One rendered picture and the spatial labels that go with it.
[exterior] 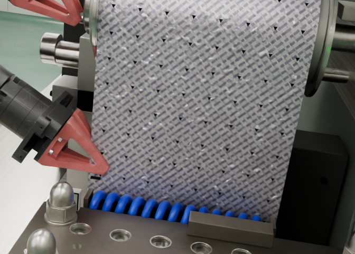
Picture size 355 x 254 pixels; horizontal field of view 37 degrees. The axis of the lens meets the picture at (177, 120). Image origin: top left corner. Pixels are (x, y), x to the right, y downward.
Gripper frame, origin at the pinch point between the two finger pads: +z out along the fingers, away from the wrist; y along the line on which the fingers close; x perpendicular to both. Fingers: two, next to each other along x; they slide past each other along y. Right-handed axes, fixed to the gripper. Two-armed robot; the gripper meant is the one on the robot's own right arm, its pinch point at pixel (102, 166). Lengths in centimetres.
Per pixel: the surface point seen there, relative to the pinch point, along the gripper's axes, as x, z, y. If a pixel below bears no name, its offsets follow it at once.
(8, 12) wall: -206, -153, -556
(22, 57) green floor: -172, -84, -398
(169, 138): 8.2, 4.3, 0.3
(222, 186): 7.3, 12.9, 0.3
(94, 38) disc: 12.8, -9.4, 0.9
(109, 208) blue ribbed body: -2.1, 3.4, 3.7
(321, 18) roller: 29.4, 8.9, -1.0
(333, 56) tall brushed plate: 24.9, 21.2, -29.5
